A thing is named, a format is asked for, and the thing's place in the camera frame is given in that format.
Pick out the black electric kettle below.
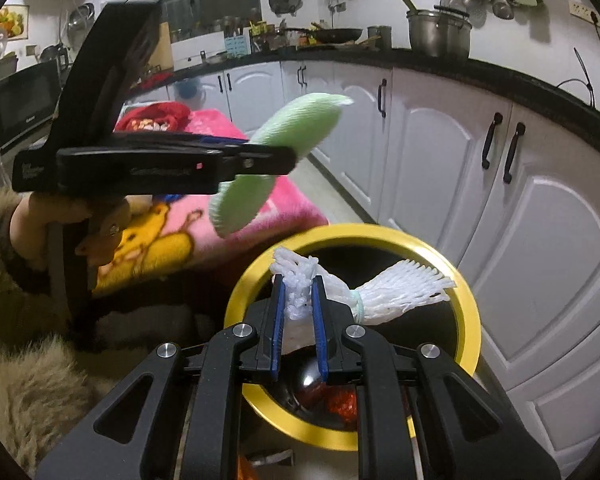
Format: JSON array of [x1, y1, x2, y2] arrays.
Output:
[[39, 42, 72, 72]]

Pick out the green foam fruit net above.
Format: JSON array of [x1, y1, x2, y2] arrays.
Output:
[[209, 92, 355, 240]]

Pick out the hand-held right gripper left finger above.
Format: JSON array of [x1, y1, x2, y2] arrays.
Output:
[[34, 274, 286, 480]]

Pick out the person's left hand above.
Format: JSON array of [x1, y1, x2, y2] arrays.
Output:
[[10, 192, 95, 242]]

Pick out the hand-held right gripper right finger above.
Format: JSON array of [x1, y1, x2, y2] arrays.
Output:
[[312, 275, 562, 480]]

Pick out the grey microwave oven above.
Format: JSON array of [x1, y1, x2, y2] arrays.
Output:
[[0, 60, 63, 146]]

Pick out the white foam fruit net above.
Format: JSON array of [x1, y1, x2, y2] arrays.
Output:
[[270, 247, 456, 353]]

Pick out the white wall socket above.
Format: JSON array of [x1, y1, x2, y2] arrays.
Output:
[[569, 0, 600, 29]]

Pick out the red snack bag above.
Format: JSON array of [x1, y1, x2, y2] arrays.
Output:
[[115, 101, 191, 133]]

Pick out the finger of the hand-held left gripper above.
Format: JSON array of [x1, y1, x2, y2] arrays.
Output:
[[60, 131, 246, 154], [219, 144, 297, 182]]

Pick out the hanging steel lid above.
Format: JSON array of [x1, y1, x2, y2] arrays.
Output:
[[268, 0, 304, 17]]

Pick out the hanging steel bowl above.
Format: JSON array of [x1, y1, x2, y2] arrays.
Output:
[[67, 4, 97, 32]]

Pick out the black power cable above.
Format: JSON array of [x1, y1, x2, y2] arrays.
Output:
[[555, 47, 597, 109]]

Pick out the crumpled red wrapper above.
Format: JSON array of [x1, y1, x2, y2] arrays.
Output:
[[329, 391, 359, 422]]

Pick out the black wok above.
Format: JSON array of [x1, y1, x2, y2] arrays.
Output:
[[307, 26, 364, 45]]

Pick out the person's left forearm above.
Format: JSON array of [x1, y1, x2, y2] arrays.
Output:
[[0, 187, 76, 356]]

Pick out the yellow-rimmed trash bin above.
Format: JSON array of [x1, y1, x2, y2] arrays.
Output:
[[223, 223, 482, 453]]

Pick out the pink printed blanket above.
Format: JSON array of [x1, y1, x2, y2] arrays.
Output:
[[87, 107, 331, 301]]

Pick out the large steel pot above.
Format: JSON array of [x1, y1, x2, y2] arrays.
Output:
[[406, 5, 473, 59]]

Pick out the blue utensil holder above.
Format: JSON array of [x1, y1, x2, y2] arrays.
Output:
[[224, 35, 252, 59]]

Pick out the small steel pot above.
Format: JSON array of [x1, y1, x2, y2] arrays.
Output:
[[366, 25, 393, 52]]

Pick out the black kitchen countertop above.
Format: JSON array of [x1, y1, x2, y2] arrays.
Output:
[[130, 45, 600, 153]]

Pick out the white kitchen cabinets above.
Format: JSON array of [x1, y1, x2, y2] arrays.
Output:
[[130, 57, 600, 461]]

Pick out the fruit wall picture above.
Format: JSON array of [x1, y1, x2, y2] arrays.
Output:
[[0, 5, 31, 39]]

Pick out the wooden cutting board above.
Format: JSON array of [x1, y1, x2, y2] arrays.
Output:
[[156, 20, 174, 73]]

